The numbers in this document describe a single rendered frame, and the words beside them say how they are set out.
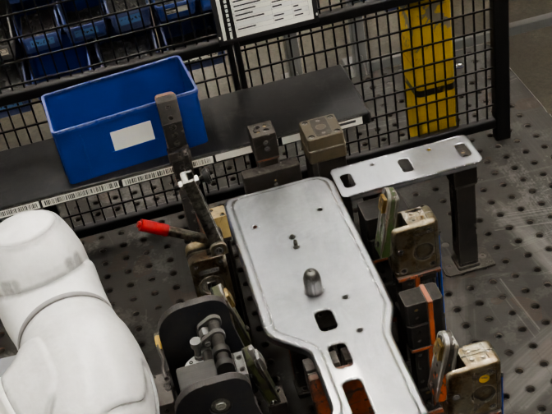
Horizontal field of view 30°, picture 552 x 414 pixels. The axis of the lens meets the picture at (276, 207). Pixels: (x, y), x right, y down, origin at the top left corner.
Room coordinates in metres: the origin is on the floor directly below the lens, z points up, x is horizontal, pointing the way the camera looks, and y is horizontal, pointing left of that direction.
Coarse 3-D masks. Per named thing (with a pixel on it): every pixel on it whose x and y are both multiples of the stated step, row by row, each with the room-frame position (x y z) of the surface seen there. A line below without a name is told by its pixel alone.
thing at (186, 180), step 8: (184, 176) 1.44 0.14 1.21; (192, 176) 1.45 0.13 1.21; (200, 176) 1.44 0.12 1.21; (208, 176) 1.43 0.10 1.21; (184, 184) 1.42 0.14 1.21; (192, 184) 1.42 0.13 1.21; (192, 192) 1.42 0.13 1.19; (200, 192) 1.45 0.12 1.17; (192, 200) 1.42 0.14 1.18; (200, 200) 1.42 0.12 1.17; (200, 208) 1.42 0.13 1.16; (208, 208) 1.45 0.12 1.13; (200, 216) 1.42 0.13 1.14; (208, 216) 1.42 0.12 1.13; (208, 224) 1.42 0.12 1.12; (208, 232) 1.42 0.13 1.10; (216, 232) 1.42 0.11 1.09; (216, 240) 1.42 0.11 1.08
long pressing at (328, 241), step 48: (288, 192) 1.62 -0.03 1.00; (336, 192) 1.60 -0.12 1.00; (240, 240) 1.50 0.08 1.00; (288, 240) 1.48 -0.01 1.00; (336, 240) 1.45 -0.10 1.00; (288, 288) 1.35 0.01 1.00; (336, 288) 1.32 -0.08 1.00; (384, 288) 1.30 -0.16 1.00; (288, 336) 1.23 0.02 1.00; (336, 336) 1.21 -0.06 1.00; (384, 336) 1.19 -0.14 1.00; (336, 384) 1.11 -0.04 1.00; (384, 384) 1.09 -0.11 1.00
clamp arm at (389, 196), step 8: (384, 192) 1.42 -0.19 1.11; (392, 192) 1.41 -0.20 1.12; (384, 200) 1.41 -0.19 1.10; (392, 200) 1.40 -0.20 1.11; (384, 208) 1.41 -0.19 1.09; (392, 208) 1.40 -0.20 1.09; (384, 216) 1.41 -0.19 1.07; (392, 216) 1.40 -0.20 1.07; (384, 224) 1.40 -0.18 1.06; (392, 224) 1.40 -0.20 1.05; (376, 232) 1.43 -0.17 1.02; (384, 232) 1.40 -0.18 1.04; (376, 240) 1.43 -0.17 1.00; (384, 240) 1.40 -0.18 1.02; (376, 248) 1.42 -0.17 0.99; (384, 248) 1.40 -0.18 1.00; (392, 248) 1.40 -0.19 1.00; (384, 256) 1.40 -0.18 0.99
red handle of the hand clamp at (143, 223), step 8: (136, 224) 1.43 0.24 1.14; (144, 224) 1.42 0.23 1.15; (152, 224) 1.42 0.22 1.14; (160, 224) 1.43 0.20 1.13; (152, 232) 1.42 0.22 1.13; (160, 232) 1.42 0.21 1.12; (168, 232) 1.42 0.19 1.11; (176, 232) 1.42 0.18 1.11; (184, 232) 1.43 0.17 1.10; (192, 232) 1.43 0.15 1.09; (200, 232) 1.44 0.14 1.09; (192, 240) 1.43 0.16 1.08; (200, 240) 1.43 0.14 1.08; (208, 240) 1.43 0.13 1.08
